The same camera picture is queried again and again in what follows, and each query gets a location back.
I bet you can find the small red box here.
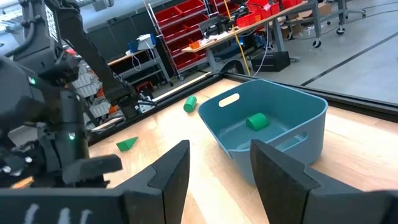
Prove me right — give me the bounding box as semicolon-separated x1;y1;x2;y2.
136;80;155;93

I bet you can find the black floor box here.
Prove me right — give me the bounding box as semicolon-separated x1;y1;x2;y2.
251;51;291;73

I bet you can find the white floor cable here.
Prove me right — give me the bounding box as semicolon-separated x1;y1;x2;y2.
253;23;270;77

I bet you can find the green half-round block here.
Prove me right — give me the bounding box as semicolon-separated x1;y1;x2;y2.
245;112;271;132

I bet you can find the green cylinder block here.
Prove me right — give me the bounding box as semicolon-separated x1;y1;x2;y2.
183;95;198;113

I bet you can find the green triangular block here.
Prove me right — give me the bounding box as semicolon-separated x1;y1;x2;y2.
116;136;139;152

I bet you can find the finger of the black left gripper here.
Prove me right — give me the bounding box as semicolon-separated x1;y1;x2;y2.
63;154;124;185

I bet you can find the wood top workbench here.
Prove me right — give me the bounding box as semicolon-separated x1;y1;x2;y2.
182;0;323;74

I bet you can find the black cabinet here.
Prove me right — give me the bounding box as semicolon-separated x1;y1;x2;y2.
85;11;165;63

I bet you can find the red storage bin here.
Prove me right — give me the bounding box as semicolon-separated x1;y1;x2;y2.
160;23;189;42
248;0;272;19
236;12;259;28
154;6;183;26
176;0;206;17
172;52;200;70

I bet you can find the teal plastic bin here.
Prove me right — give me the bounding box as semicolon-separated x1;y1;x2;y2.
197;79;329;187

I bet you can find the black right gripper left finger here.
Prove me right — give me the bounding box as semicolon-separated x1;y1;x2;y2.
123;139;191;224

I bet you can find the black arched bracket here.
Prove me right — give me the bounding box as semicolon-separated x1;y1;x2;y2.
220;60;246;76

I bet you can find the grey metal cart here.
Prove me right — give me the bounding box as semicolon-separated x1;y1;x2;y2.
107;46;174;88

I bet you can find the blue and white box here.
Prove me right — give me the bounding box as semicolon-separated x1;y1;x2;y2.
127;33;157;54

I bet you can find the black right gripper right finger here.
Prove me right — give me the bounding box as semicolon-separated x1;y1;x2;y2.
251;139;385;224

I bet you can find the cardboard box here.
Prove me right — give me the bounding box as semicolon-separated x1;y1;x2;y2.
306;2;333;19

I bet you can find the black benchtop machine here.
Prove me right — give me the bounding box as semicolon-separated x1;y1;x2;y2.
198;14;238;35

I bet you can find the grey wheeled stand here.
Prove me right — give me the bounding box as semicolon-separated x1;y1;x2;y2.
326;0;368;35

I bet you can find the yellow floor cable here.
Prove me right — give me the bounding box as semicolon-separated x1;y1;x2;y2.
223;0;251;77

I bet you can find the metal rack for bins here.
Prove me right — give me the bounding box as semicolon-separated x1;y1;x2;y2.
146;0;218;78

